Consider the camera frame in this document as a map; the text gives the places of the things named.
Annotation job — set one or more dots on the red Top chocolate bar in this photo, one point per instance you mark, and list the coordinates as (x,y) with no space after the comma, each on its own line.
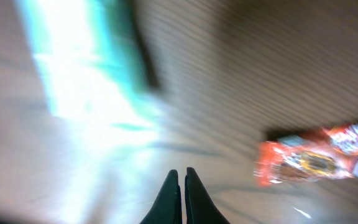
(309,155)

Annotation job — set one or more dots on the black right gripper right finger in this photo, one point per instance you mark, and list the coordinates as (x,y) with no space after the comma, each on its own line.
(200,209)

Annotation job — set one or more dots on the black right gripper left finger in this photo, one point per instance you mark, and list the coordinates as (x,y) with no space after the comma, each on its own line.
(166,208)

